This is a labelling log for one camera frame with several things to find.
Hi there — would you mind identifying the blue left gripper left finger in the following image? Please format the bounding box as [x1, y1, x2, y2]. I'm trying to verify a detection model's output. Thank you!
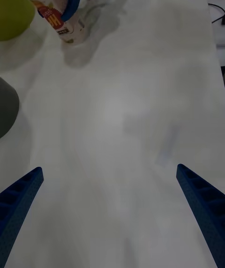
[0, 166, 45, 268]

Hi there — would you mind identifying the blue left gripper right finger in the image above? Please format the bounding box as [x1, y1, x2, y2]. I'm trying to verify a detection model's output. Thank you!
[176, 164, 225, 268]

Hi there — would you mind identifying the yellow-green plastic bin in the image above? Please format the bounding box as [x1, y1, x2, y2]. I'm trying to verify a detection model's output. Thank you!
[0, 0, 36, 42]

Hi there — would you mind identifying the grey plastic bin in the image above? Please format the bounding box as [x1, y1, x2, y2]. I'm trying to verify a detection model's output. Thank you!
[0, 76, 20, 139]

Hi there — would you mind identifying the black cable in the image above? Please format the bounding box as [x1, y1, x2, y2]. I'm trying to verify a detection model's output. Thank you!
[208, 2, 225, 25]

